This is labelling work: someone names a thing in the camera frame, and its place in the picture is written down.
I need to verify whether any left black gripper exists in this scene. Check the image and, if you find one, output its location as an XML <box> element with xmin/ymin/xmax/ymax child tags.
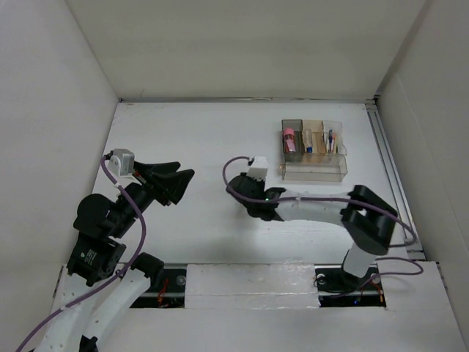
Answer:
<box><xmin>111</xmin><ymin>158</ymin><xmax>195</xmax><ymax>235</ymax></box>

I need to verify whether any clear glue bottle blue cap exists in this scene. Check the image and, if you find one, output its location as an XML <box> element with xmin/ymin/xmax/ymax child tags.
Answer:
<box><xmin>302</xmin><ymin>128</ymin><xmax>314</xmax><ymax>154</ymax></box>

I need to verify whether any blue gel pen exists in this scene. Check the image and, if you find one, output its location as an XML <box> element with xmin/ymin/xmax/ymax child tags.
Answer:
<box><xmin>328</xmin><ymin>129</ymin><xmax>334</xmax><ymax>153</ymax></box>

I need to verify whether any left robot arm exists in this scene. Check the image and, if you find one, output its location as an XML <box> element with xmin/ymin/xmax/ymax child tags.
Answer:
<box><xmin>18</xmin><ymin>154</ymin><xmax>195</xmax><ymax>351</ymax></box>

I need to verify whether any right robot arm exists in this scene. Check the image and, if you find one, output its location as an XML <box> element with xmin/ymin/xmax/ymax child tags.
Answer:
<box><xmin>226</xmin><ymin>172</ymin><xmax>396</xmax><ymax>293</ymax></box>

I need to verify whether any transparent desk organizer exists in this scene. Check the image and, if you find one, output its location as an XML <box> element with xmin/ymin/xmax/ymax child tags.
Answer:
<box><xmin>281</xmin><ymin>119</ymin><xmax>348</xmax><ymax>183</ymax></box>

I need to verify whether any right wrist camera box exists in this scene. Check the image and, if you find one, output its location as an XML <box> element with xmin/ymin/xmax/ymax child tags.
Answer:
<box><xmin>246</xmin><ymin>155</ymin><xmax>268</xmax><ymax>182</ymax></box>

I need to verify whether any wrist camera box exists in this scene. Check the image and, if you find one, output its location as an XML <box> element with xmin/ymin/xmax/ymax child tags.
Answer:
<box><xmin>246</xmin><ymin>155</ymin><xmax>268</xmax><ymax>182</ymax></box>
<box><xmin>108</xmin><ymin>149</ymin><xmax>135</xmax><ymax>177</ymax></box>

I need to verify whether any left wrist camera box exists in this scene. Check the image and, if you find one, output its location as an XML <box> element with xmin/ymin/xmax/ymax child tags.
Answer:
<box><xmin>108</xmin><ymin>149</ymin><xmax>135</xmax><ymax>177</ymax></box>

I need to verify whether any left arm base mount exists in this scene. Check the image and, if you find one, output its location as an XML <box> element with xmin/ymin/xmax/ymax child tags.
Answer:
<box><xmin>130</xmin><ymin>264</ymin><xmax>187</xmax><ymax>309</ymax></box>

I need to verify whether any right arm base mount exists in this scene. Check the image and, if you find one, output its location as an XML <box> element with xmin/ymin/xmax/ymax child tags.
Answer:
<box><xmin>313</xmin><ymin>264</ymin><xmax>386</xmax><ymax>308</ymax></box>

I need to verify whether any aluminium rail right side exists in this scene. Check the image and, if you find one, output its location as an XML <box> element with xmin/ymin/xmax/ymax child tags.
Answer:
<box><xmin>365</xmin><ymin>100</ymin><xmax>426</xmax><ymax>260</ymax></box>

